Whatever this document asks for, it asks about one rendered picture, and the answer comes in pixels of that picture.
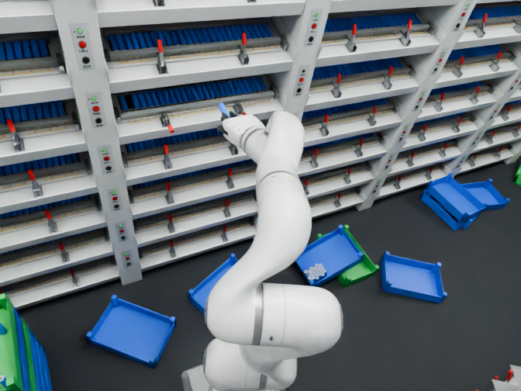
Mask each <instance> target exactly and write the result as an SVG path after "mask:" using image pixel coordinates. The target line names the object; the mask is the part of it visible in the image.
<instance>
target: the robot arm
mask: <svg viewBox="0 0 521 391"><path fill-rule="evenodd" d="M229 116H230V118H229V117H228V116H227V115H226V114H225V113H224V112H222V116H221V121H222V122H223V124H222V125H219V126H217V130H218V131H219V132H221V133H223V136H224V137H225V138H226V139H227V140H228V141H230V142H231V143H232V144H234V145H236V146H238V147H240V148H242V149H243V151H244V152H245V153H246V154H247V155H248V156H249V157H250V158H251V159H252V160H253V161H255V162H256V163H257V164H258V166H257V170H256V192H257V211H258V220H257V231H256V234H255V238H254V241H253V243H252V245H251V246H250V248H249V250H248V251H247V253H246V254H245V255H244V256H243V257H242V258H241V259H240V260H239V261H238V262H237V263H236V264H235V265H234V266H233V267H232V268H231V269H230V270H229V271H228V272H227V273H226V274H225V275H224V276H223V277H222V278H221V279H220V280H219V281H218V282H217V283H216V284H215V286H214V287H213V288H212V290H211V292H210V293H209V296H208V298H207V300H206V304H205V324H206V326H207V328H208V329H209V331H210V333H211V334H212V335H213V336H214V337H216V339H214V340H213V341H211V342H210V343H209V345H208V346H207V348H206V349H205V353H204V356H203V372H204V376H205V379H206V380H207V382H208V383H209V385H210V386H211V387H212V388H213V391H271V390H280V389H285V388H288V387H289V386H290V385H291V384H292V383H293V382H294V381H295V378H296V376H297V371H298V359H297V358H301V357H306V356H310V355H316V354H318V353H321V352H324V351H326V350H328V349H329V348H331V347H332V346H334V345H335V343H336V342H337V341H338V339H339V338H340V335H341V332H342V329H343V314H342V310H341V305H340V303H339V302H338V300H337V299H336V297H335V296H334V295H333V294H332V293H331V292H329V291H327V290H325V289H322V288H319V287H315V286H308V285H287V284H275V283H263V281H264V280H265V279H268V278H269V277H271V276H272V275H275V274H277V273H279V272H280V271H282V270H284V269H285V268H287V267H288V266H289V265H291V264H292V263H293V262H294V261H296V260H297V259H298V258H299V256H300V255H301V254H302V252H303V251H304V250H305V248H306V245H307V243H308V241H309V237H310V234H311V229H312V214H311V209H310V205H309V201H308V199H307V197H306V194H305V191H304V189H303V187H302V183H301V182H300V179H299V177H298V174H297V169H298V165H299V162H300V159H301V156H302V151H303V147H304V143H305V131H304V128H303V125H302V123H301V121H300V120H299V118H298V117H297V116H296V115H295V114H294V113H292V112H289V111H288V110H284V109H281V110H277V111H275V112H274V113H273V114H272V116H271V118H270V119H269V121H268V124H267V126H266V128H265V127H264V125H263V123H262V122H261V121H260V120H259V119H258V118H256V117H255V116H253V115H244V116H238V115H237V114H235V113H234V112H233V111H229Z"/></svg>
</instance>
